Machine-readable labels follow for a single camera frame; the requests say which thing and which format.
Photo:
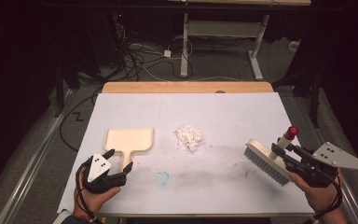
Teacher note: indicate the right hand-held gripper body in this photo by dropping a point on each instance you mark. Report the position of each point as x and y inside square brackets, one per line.
[318, 168]

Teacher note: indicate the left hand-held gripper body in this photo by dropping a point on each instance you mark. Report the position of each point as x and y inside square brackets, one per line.
[99, 169]

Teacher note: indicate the beige dustpan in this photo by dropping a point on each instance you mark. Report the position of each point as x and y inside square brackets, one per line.
[130, 140]

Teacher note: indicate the person's right hand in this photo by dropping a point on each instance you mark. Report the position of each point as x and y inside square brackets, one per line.
[318, 196]

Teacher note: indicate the person's left hand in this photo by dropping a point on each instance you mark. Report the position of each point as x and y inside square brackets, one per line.
[94, 200]

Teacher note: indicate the pile of white paper scraps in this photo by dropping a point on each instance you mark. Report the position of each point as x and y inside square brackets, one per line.
[190, 137]

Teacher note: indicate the white table sheet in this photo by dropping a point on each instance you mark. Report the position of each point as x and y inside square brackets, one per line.
[199, 112]

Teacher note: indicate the wooden table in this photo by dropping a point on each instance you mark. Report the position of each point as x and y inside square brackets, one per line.
[183, 87]

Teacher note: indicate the white power adapter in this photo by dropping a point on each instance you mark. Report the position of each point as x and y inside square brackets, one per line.
[167, 53]

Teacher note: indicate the metal floor rail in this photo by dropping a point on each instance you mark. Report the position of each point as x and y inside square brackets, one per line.
[34, 158]

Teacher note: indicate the white metal desk frame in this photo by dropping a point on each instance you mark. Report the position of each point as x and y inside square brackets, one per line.
[185, 46]

